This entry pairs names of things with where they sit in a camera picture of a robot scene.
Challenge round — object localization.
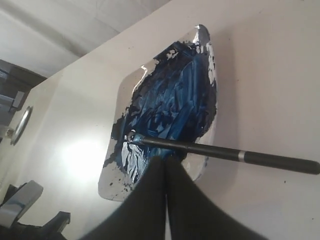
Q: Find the dark background equipment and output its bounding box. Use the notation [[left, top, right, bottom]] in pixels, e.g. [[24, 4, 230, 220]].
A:
[[0, 60, 47, 126]]

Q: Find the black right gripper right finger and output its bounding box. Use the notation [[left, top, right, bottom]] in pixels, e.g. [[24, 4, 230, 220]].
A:
[[165, 157, 266, 240]]

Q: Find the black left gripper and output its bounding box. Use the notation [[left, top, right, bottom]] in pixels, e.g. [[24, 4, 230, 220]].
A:
[[0, 211, 71, 240]]

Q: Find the white tray with blue paint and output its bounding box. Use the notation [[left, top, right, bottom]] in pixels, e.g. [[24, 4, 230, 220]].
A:
[[98, 24, 218, 202]]

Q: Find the round silver metal object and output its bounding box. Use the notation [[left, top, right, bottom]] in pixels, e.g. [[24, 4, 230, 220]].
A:
[[10, 106, 33, 145]]

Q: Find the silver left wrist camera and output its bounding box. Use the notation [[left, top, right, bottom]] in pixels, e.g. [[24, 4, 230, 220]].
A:
[[0, 180, 44, 228]]

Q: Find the black paintbrush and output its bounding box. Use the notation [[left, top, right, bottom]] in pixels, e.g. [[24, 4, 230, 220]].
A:
[[124, 131, 320, 175]]

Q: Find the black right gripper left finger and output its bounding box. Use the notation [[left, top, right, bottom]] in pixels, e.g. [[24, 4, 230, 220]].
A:
[[81, 157, 167, 240]]

